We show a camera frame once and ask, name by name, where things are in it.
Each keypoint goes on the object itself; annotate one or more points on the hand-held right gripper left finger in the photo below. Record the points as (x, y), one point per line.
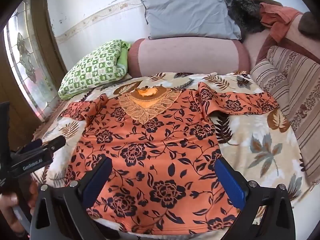
(98, 180)

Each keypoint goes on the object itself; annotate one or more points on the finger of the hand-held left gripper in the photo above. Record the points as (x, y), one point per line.
(53, 143)

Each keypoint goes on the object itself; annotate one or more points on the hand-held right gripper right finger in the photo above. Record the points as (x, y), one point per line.
(231, 182)

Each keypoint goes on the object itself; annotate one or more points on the orange floral shirt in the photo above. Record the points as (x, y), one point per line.
(155, 150)

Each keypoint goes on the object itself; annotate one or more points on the person's left hand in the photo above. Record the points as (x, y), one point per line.
(11, 211)

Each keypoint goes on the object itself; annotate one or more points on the leaf print blanket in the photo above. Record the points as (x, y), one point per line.
(250, 140)

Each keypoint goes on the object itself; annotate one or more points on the stained glass window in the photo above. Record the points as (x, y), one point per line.
(27, 62)

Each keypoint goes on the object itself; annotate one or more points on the green checkered pillow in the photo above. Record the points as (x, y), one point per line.
(95, 67)

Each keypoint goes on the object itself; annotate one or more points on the striped brown cushion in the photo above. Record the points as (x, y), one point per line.
(292, 87)

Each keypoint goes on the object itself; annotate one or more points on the pink bolster cushion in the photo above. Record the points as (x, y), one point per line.
(186, 56)

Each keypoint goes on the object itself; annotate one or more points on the pink sofa backrest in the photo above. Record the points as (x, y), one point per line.
(295, 37)

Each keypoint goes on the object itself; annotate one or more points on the rust orange cloth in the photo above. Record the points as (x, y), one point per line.
(277, 20)

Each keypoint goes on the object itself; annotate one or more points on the dark fur garment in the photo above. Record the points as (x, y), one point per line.
(246, 13)

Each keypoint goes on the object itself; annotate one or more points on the grey pillow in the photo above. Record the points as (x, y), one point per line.
(190, 15)

